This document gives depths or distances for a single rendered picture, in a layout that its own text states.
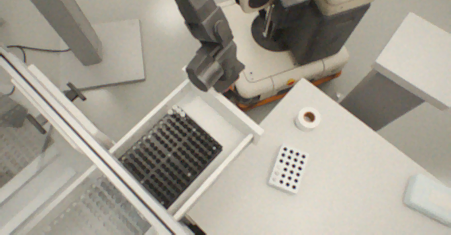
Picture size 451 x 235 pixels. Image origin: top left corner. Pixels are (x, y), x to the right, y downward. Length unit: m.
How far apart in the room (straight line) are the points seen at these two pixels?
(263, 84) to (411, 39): 0.68
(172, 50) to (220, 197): 1.28
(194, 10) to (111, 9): 1.70
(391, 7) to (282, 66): 1.12
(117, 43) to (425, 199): 1.76
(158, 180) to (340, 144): 0.56
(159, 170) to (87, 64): 1.31
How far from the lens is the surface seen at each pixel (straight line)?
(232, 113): 0.80
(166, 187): 0.82
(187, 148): 0.83
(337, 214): 0.97
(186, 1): 0.61
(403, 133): 2.05
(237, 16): 1.78
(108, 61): 2.01
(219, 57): 0.67
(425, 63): 1.28
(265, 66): 1.62
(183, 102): 0.91
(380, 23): 2.39
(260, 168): 0.93
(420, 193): 1.04
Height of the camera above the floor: 1.67
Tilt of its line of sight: 68 degrees down
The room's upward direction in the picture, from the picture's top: 3 degrees clockwise
